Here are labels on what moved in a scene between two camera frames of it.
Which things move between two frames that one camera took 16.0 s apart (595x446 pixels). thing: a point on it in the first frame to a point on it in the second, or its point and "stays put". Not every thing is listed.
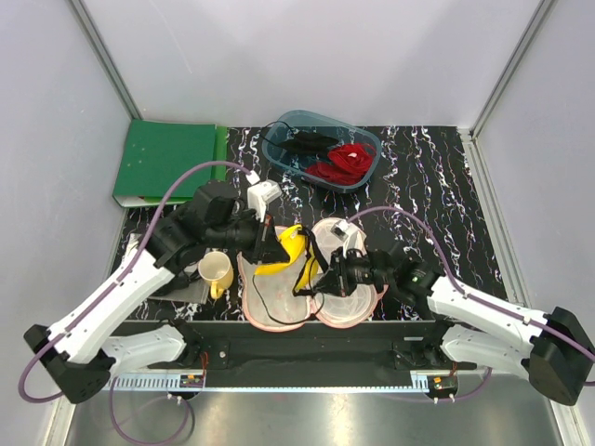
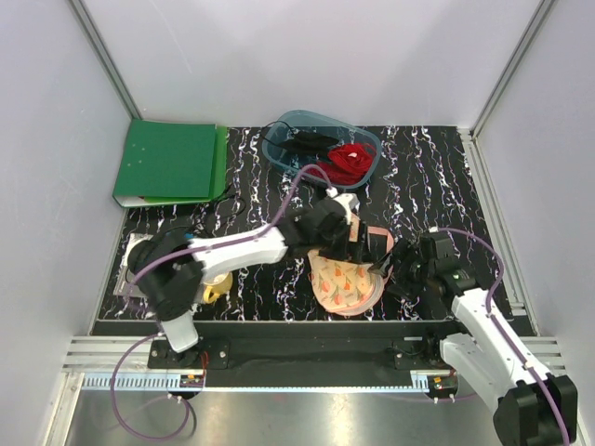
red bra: x=348 y=163 stays put
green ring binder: x=154 y=153 stays put
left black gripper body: x=242 y=234 to x=336 y=244
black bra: x=305 y=142 stays put
